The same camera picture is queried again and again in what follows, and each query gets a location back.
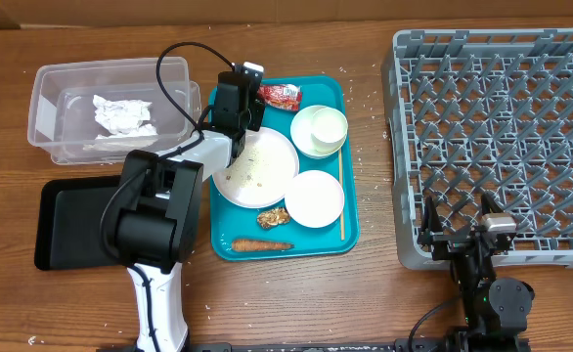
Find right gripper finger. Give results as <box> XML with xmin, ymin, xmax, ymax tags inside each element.
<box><xmin>418</xmin><ymin>196</ymin><xmax>443</xmax><ymax>244</ymax></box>
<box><xmin>480</xmin><ymin>193</ymin><xmax>503</xmax><ymax>215</ymax></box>

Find red snack wrapper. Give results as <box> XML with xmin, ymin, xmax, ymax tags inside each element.
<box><xmin>258</xmin><ymin>84</ymin><xmax>303</xmax><ymax>111</ymax></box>

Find white cup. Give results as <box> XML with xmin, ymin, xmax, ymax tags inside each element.
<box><xmin>311</xmin><ymin>108</ymin><xmax>348</xmax><ymax>154</ymax></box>

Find white printed paper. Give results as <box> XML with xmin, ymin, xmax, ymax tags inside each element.
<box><xmin>92</xmin><ymin>95</ymin><xmax>153</xmax><ymax>135</ymax></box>

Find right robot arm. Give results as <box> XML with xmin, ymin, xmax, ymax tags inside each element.
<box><xmin>407</xmin><ymin>194</ymin><xmax>535</xmax><ymax>351</ymax></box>

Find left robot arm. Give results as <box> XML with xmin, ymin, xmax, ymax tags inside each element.
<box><xmin>100</xmin><ymin>66</ymin><xmax>264</xmax><ymax>351</ymax></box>

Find grey dishwasher rack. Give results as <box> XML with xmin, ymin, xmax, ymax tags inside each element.
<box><xmin>381</xmin><ymin>28</ymin><xmax>573</xmax><ymax>270</ymax></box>

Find white bowl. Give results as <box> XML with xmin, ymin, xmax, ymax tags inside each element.
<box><xmin>290</xmin><ymin>105</ymin><xmax>339</xmax><ymax>159</ymax></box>

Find large white plate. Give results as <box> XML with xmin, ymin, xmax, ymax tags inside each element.
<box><xmin>212</xmin><ymin>127</ymin><xmax>299</xmax><ymax>208</ymax></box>

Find teal serving tray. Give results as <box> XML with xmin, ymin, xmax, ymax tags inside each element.
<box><xmin>210</xmin><ymin>75</ymin><xmax>361</xmax><ymax>261</ymax></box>

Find wooden chopstick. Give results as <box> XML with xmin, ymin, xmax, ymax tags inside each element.
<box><xmin>337</xmin><ymin>147</ymin><xmax>345</xmax><ymax>242</ymax></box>

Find brown food scrap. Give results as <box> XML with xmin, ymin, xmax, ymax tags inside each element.
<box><xmin>256</xmin><ymin>207</ymin><xmax>290</xmax><ymax>230</ymax></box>

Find small white plate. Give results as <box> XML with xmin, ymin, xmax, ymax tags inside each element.
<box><xmin>284</xmin><ymin>170</ymin><xmax>341</xmax><ymax>229</ymax></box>

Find carrot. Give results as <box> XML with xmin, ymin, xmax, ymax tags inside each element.
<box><xmin>231</xmin><ymin>239</ymin><xmax>294</xmax><ymax>252</ymax></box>

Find clear plastic bin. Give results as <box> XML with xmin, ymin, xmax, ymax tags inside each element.
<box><xmin>27</xmin><ymin>57</ymin><xmax>201</xmax><ymax>164</ymax></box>

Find black tray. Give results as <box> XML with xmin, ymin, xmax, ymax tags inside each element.
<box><xmin>34</xmin><ymin>175</ymin><xmax>121</xmax><ymax>271</ymax></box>

